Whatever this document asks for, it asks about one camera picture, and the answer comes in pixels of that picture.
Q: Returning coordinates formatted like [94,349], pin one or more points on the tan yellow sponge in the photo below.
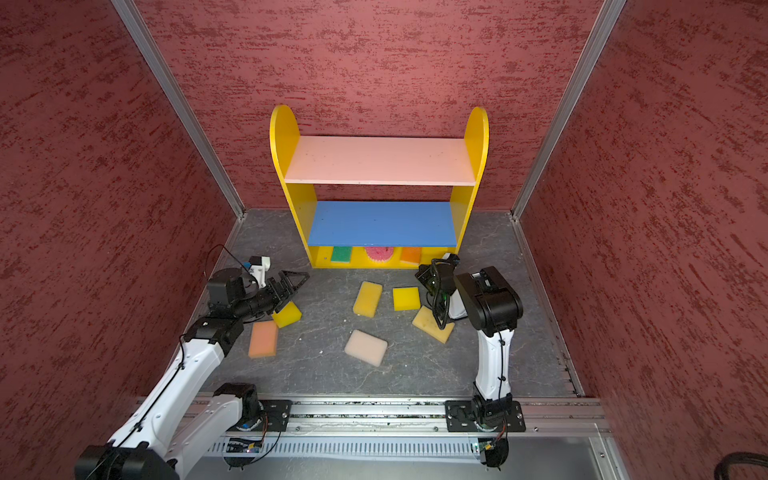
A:
[425,321]

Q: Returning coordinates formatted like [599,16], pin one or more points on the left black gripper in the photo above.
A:
[279,297]

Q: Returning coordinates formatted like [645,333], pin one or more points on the bright yellow sponge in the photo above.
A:
[406,298]
[288,315]

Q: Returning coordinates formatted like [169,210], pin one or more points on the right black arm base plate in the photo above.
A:
[478,415]

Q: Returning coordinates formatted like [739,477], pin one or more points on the dark yellow sponge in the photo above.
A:
[368,299]

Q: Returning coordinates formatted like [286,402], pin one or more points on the circuit board with wires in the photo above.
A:
[494,451]
[241,452]

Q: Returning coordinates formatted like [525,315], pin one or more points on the pale pink sponge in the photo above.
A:
[366,348]

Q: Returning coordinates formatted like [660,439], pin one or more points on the aluminium corner post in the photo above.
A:
[604,24]
[138,30]

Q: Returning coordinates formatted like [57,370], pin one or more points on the left circuit board with wires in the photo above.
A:
[241,452]

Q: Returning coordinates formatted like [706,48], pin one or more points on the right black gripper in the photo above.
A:
[423,275]

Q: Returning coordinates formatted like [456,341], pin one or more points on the right circuit board with wires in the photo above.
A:
[494,451]

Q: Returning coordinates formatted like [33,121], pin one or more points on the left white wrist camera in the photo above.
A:
[257,267]

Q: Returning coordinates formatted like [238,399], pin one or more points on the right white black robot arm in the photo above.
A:
[493,308]

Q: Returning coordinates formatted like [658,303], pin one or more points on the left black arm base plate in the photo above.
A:
[264,415]

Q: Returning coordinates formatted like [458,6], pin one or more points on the yellow shelf pink blue boards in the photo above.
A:
[303,162]

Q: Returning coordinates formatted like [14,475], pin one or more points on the orange sponge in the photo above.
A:
[411,256]

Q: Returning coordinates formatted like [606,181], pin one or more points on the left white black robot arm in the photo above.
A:
[153,443]

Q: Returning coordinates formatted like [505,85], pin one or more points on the smiley face sponge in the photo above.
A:
[379,254]

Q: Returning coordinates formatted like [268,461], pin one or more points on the salmon pink sponge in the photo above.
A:
[264,339]

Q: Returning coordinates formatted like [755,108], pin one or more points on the left aluminium corner post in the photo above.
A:
[138,30]

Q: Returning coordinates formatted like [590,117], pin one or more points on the green yellow sponge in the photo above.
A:
[341,254]

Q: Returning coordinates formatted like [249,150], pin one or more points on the right aluminium corner post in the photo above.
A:
[604,24]

